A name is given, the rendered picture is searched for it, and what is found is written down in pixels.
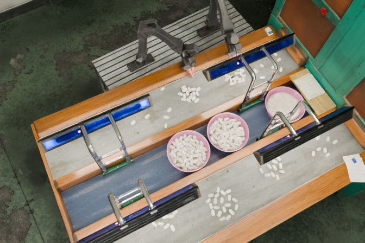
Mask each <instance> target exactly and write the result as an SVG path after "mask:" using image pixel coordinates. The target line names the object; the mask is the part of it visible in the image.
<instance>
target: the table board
mask: <svg viewBox="0 0 365 243"><path fill-rule="evenodd" d="M31 127H32V130H33V133H34V136H35V139H36V142H37V141H38V140H39V137H38V135H37V133H36V130H35V127H34V124H31ZM37 145H38V142H37ZM38 147H39V150H40V154H41V157H42V160H43V163H44V165H45V168H46V171H47V174H48V177H49V180H50V183H51V186H52V188H53V191H54V195H55V198H56V201H57V203H58V206H59V209H60V212H61V215H62V218H63V221H64V224H65V226H66V229H67V232H68V236H69V238H70V241H71V243H74V240H73V236H72V233H74V230H73V227H72V224H71V221H70V218H69V215H68V213H67V210H66V207H65V204H64V201H63V199H62V196H61V192H60V191H58V190H57V189H56V188H55V185H54V182H53V181H54V180H53V177H52V174H51V171H50V168H49V165H48V163H47V160H46V156H45V153H44V152H43V151H42V149H41V148H40V146H39V145H38Z"/></svg>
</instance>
